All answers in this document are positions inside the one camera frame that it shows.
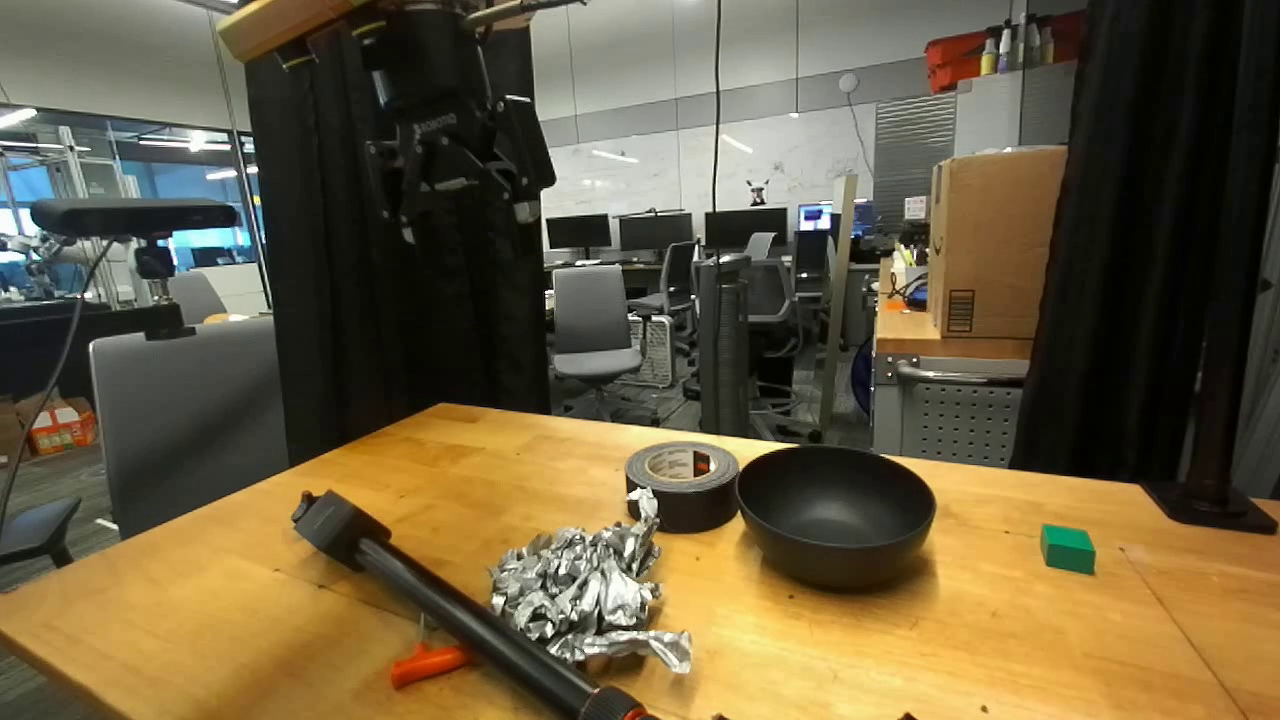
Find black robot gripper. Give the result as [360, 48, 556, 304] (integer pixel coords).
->
[360, 3, 556, 240]

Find black masking tape roll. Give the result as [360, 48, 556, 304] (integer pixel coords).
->
[625, 440, 740, 532]

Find black curtain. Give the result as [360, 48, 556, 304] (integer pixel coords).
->
[246, 17, 548, 459]

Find grey office chair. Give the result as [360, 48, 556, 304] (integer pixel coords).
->
[550, 263, 640, 401]

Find grey partition panel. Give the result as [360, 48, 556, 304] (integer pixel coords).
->
[86, 315, 288, 536]

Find black squeegee tool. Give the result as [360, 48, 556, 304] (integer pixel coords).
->
[292, 490, 656, 720]

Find crumpled silver foil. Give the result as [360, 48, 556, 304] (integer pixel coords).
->
[486, 487, 692, 675]

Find orange clip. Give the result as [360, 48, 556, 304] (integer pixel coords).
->
[388, 642, 472, 688]

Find black bowl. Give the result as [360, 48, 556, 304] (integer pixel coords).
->
[734, 447, 937, 591]

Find Amazon cardboard box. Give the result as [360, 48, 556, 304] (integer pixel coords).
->
[927, 147, 1063, 338]

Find green block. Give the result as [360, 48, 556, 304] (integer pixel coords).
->
[1041, 524, 1096, 575]

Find black stereo camera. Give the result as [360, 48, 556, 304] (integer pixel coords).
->
[30, 200, 239, 240]

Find black camera stand pole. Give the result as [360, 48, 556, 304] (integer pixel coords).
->
[1145, 131, 1280, 541]

